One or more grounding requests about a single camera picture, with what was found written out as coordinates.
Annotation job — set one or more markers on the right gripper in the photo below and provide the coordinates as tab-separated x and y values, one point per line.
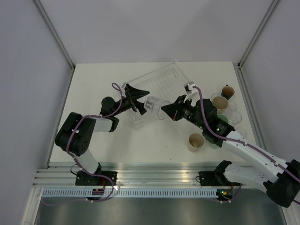
174	110

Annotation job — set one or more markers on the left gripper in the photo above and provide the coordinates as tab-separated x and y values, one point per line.
137	94

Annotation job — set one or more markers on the white wire dish rack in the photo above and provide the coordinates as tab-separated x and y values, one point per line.
166	83

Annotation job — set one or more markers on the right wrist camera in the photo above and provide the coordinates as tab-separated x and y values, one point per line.
191	91

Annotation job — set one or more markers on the left frame post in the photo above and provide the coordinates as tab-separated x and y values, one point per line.
50	26

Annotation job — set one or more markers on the dark brown cup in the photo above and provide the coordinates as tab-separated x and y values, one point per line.
227	92

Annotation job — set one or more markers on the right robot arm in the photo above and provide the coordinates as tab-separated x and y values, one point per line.
276	177

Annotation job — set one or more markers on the peach cup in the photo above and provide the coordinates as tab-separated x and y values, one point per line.
195	142

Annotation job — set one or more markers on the white slotted cable duct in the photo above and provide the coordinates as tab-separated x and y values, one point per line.
131	192

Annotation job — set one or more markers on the tall green cup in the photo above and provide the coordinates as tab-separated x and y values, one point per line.
214	146

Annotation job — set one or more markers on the frame post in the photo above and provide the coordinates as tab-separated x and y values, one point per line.
267	16
50	26

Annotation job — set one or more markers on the beige plastic cup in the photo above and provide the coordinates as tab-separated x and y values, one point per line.
221	104

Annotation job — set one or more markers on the large clear glass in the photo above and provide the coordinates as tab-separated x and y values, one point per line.
234	117

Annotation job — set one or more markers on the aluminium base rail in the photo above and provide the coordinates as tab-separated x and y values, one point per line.
131	175

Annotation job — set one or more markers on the right frame post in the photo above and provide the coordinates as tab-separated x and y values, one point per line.
267	16

